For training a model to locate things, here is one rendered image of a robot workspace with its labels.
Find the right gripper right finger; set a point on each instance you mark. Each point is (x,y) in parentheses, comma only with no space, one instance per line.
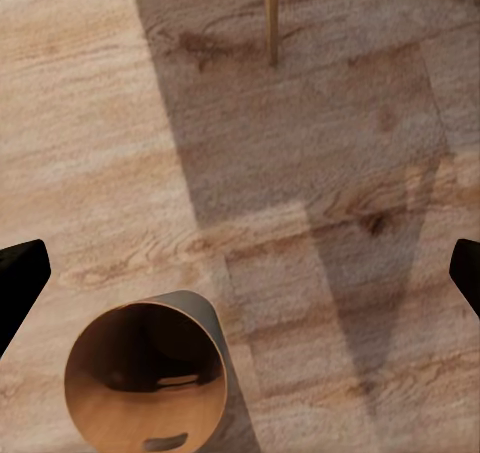
(465,270)

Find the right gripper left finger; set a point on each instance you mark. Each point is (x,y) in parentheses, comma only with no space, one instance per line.
(24,271)

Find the trash can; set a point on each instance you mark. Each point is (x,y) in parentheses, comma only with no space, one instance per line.
(152,368)

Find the straight chair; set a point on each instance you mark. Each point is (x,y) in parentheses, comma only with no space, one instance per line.
(271,10)

